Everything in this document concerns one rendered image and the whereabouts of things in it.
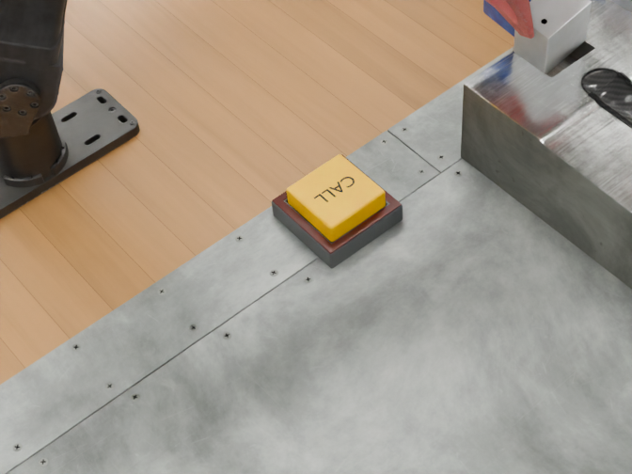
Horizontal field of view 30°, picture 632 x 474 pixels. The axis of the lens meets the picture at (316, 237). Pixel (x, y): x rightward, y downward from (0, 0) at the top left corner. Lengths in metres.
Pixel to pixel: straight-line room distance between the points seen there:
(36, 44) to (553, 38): 0.41
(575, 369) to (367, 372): 0.16
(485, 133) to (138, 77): 0.36
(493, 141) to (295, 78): 0.23
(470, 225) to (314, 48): 0.27
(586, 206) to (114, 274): 0.39
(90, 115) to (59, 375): 0.28
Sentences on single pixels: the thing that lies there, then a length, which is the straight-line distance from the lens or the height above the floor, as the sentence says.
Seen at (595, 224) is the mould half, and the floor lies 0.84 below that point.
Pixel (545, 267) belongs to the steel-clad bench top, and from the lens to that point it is 0.98.
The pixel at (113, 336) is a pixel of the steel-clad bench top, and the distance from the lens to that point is 0.97.
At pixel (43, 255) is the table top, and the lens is 1.04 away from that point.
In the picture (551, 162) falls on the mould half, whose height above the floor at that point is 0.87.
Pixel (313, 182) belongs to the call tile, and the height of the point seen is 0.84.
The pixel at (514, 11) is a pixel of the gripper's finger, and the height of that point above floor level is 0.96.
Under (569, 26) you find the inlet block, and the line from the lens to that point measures 0.98.
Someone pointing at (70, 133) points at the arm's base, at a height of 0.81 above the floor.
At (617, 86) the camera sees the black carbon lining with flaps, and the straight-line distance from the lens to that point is 1.01.
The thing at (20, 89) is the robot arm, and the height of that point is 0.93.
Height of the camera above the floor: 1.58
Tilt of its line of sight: 51 degrees down
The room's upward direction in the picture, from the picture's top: 6 degrees counter-clockwise
